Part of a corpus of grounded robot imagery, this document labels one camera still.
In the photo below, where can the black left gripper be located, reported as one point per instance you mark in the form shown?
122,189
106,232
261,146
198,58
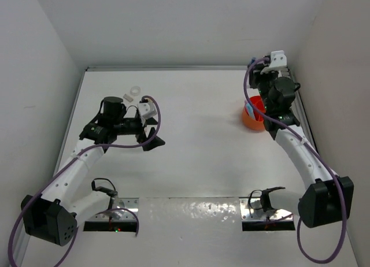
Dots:
259,77

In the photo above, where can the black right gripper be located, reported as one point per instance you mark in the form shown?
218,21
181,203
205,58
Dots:
133,126

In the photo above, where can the light blue highlighter pen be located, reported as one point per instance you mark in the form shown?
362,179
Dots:
250,110

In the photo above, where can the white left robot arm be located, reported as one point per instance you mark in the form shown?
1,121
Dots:
328,197

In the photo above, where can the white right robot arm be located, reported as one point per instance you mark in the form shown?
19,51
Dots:
51,214

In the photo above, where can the beige rectangular eraser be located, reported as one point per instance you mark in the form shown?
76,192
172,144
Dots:
128,98

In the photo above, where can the clear tape roll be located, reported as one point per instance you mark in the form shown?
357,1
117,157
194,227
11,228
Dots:
135,90

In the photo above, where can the orange round divided container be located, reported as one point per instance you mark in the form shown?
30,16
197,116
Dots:
258,123

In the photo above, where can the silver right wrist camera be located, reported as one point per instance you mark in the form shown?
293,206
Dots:
146,109

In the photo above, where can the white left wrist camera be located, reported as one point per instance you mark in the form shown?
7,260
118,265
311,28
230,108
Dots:
278,62

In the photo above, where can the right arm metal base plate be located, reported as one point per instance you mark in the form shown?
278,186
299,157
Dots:
250,210

